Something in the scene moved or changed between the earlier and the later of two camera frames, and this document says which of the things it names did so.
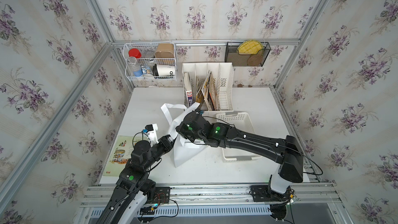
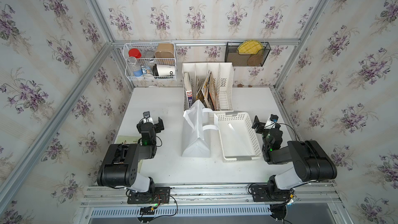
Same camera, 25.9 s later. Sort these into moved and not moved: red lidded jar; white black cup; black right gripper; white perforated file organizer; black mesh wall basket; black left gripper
Moved: black left gripper; black right gripper
Not moved: white perforated file organizer; white black cup; black mesh wall basket; red lidded jar
